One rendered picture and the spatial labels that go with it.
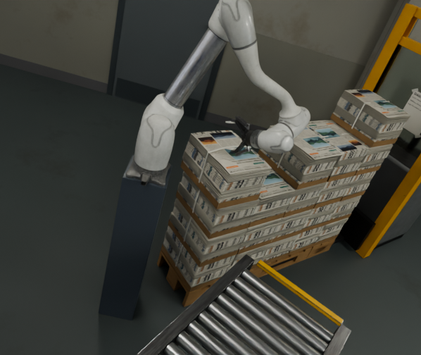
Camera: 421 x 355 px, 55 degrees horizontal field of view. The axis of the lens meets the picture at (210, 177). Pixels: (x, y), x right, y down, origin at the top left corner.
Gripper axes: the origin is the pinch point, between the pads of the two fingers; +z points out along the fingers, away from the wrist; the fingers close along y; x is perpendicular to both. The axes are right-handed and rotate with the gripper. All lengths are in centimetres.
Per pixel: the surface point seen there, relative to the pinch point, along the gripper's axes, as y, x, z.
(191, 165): 16.4, -13.4, 15.2
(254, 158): 12.4, 9.8, -9.1
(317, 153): 14, 55, -14
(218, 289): 58, -39, -40
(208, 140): 3.0, -6.6, 8.8
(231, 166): 13.7, -8.2, -12.3
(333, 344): 76, -9, -76
